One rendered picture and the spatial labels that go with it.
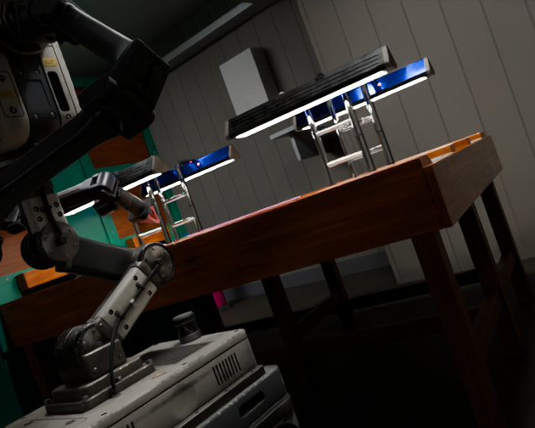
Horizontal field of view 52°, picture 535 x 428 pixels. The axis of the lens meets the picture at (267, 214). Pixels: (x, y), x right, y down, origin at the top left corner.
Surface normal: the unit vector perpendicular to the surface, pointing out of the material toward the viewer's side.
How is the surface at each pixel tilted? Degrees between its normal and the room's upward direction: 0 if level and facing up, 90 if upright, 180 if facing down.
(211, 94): 90
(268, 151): 90
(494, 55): 90
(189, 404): 86
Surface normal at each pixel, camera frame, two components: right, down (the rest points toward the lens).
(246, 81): -0.58, 0.22
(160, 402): 0.74, -0.25
